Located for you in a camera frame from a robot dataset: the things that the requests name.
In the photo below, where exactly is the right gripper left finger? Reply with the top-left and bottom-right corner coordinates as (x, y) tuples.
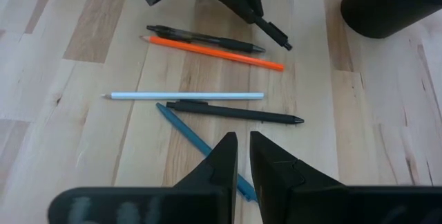
(172, 131), (239, 224)

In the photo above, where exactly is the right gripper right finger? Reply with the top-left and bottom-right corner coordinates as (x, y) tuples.
(249, 130), (347, 224)

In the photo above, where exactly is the black matte pen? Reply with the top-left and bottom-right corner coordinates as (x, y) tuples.
(165, 99), (305, 125)
(253, 15), (294, 51)

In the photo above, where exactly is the blue pen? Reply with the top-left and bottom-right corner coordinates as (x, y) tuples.
(155, 102), (258, 203)

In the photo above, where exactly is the black pen with rubber grip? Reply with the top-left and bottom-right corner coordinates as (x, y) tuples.
(146, 24), (267, 54)

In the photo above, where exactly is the orange pencil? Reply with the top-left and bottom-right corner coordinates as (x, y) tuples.
(140, 35), (286, 72)

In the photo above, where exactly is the white pencil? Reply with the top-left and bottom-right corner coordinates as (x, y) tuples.
(101, 91), (265, 100)

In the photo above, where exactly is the black plant pot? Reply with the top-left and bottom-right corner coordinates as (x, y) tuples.
(340, 0), (442, 39)

